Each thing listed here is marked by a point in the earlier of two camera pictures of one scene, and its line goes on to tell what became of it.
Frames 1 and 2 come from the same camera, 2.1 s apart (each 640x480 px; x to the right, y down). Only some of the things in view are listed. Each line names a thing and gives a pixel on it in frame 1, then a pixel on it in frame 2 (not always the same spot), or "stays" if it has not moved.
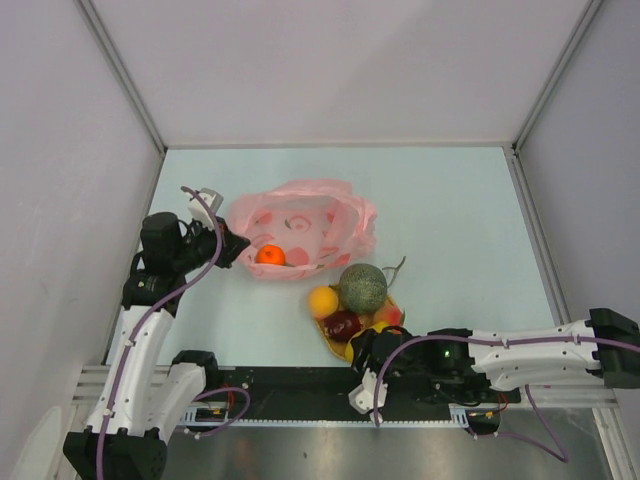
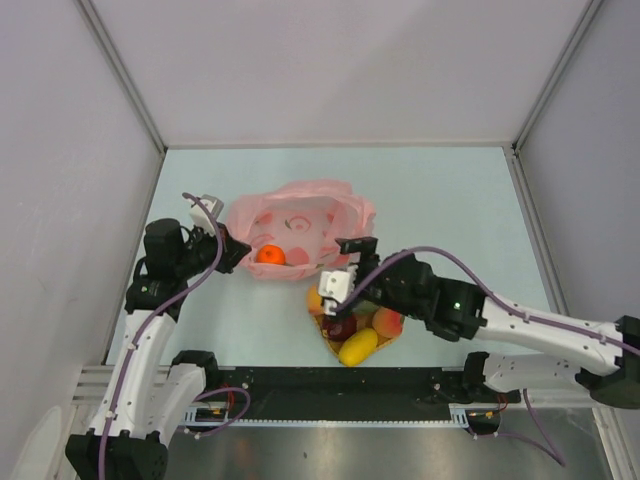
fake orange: [322, 302] stays
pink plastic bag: [317, 223] stays
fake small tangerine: [271, 254] stays
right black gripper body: [391, 373] -> [376, 292]
